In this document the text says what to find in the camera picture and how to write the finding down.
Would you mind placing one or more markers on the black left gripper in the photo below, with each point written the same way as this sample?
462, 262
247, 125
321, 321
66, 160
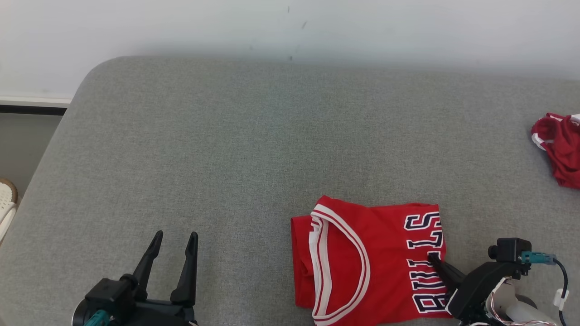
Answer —
158, 314

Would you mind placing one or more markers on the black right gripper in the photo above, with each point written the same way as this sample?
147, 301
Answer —
480, 285

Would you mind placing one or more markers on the red Bulls jersey white sleeves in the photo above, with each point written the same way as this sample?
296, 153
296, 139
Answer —
362, 267

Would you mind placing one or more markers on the red shorts white stripe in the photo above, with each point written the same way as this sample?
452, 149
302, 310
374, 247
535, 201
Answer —
562, 149

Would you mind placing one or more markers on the grey fabric sofa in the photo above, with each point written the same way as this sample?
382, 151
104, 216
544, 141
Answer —
253, 149

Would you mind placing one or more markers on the white perforated shoe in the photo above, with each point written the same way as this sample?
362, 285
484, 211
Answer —
7, 203

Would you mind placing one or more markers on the white black baseboard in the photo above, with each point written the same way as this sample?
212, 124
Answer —
34, 105

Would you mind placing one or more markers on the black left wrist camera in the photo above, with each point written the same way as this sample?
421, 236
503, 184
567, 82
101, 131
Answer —
106, 294

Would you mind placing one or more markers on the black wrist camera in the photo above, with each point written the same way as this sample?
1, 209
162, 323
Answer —
509, 250
106, 294

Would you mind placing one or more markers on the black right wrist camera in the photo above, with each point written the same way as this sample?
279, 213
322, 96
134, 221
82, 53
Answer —
509, 250

